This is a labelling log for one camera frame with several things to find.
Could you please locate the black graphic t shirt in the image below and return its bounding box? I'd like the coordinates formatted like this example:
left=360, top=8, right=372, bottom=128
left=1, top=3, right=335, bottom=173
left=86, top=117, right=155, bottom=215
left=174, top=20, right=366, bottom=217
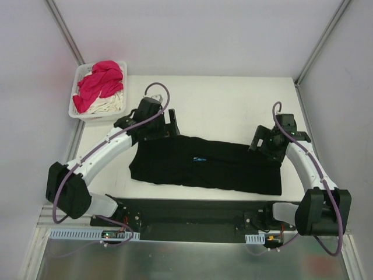
left=129, top=135, right=282, bottom=195

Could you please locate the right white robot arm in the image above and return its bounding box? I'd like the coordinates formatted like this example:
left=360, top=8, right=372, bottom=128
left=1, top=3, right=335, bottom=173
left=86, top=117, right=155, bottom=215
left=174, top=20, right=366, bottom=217
left=251, top=113, right=352, bottom=236

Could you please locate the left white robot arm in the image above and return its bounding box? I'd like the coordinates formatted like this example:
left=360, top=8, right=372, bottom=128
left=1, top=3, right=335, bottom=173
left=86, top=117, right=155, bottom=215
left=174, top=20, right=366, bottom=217
left=45, top=97, right=180, bottom=227

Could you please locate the white t shirt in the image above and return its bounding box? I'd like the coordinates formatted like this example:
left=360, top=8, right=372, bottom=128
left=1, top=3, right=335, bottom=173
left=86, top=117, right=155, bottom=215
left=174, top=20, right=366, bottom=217
left=75, top=65, right=125, bottom=114

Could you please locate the white plastic basket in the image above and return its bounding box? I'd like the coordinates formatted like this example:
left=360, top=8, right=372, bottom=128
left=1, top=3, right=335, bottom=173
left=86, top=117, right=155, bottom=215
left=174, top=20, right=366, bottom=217
left=68, top=60, right=127, bottom=122

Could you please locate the pink t shirt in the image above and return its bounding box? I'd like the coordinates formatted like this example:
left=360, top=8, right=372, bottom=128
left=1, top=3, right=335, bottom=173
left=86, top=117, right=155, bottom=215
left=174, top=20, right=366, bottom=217
left=72, top=60, right=124, bottom=114

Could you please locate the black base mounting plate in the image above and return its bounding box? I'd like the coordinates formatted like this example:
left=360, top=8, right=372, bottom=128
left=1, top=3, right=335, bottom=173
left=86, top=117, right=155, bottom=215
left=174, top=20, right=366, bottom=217
left=90, top=197, right=297, bottom=243

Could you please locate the right white cable duct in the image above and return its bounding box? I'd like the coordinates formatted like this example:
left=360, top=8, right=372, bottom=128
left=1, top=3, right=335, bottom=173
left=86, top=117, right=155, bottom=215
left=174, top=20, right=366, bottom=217
left=245, top=233, right=266, bottom=245

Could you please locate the white cable duct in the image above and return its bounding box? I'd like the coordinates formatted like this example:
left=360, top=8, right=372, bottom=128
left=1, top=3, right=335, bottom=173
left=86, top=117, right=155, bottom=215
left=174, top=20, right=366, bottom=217
left=50, top=229, right=140, bottom=242
left=245, top=233, right=266, bottom=245

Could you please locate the aluminium frame rail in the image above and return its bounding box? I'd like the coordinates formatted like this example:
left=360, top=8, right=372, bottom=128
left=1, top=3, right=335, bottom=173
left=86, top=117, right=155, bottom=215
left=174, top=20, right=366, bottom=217
left=37, top=204, right=91, bottom=228

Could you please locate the left white cable duct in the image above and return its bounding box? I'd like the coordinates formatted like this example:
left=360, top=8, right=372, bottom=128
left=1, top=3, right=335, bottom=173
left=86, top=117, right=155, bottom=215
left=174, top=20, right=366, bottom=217
left=50, top=229, right=140, bottom=242

